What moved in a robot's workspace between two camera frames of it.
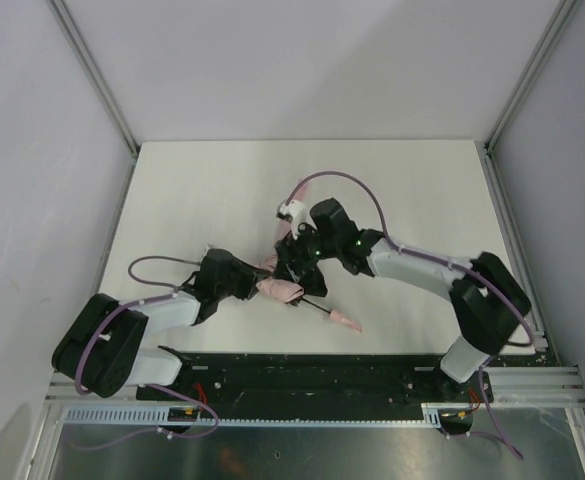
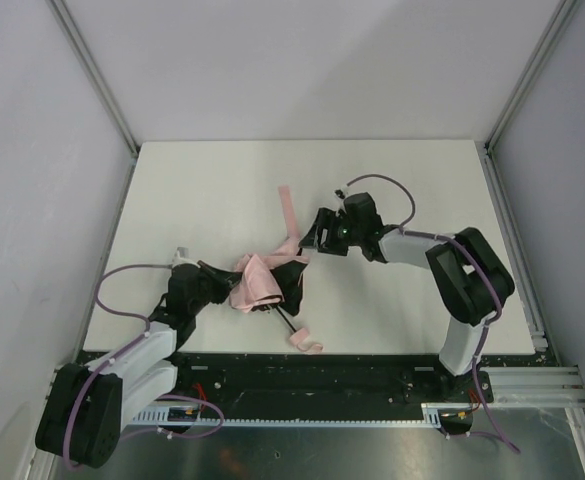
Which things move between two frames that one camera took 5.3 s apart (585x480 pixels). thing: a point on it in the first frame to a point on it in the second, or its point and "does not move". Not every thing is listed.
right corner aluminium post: x=560 y=20 does not move
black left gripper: x=244 y=279 to x=211 y=278
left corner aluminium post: x=86 y=56 does not move
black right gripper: x=298 y=273 to x=326 y=232
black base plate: x=317 y=381 does not move
